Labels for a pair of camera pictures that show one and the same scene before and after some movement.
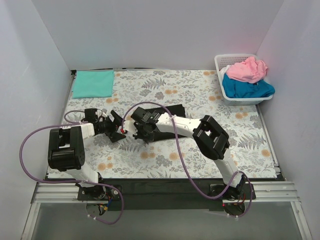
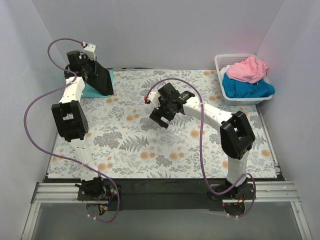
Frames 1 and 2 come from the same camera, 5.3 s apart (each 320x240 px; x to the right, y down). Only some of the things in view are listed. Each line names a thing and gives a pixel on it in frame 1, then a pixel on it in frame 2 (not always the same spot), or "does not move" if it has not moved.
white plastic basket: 221,60 does not move
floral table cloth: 185,95 does not move
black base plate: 165,194 does not move
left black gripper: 114,127 → 92,69
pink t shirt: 249,71 does not move
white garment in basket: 223,71 does not move
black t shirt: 177,110 → 98,77
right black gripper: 139,127 → 161,107
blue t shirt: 233,88 does not move
